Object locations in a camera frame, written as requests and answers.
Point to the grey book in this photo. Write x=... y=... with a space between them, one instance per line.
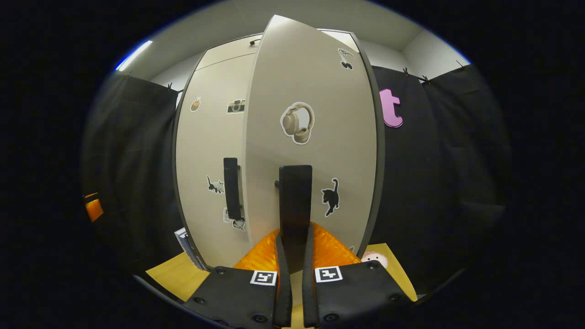
x=195 y=258

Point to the beige double-door shoe cabinet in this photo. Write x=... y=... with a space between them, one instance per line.
x=381 y=151

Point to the pink plush toy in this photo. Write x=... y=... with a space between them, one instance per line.
x=377 y=259

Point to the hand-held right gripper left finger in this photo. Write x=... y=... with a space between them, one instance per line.
x=284 y=292

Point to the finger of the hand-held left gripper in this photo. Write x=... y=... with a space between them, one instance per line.
x=94 y=210

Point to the shoe cabinet door camera sticker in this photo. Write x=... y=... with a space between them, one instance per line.
x=205 y=146

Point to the shoe cabinet door headphone sticker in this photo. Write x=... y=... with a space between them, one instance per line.
x=320 y=82

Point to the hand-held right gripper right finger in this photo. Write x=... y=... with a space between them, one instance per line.
x=308 y=292

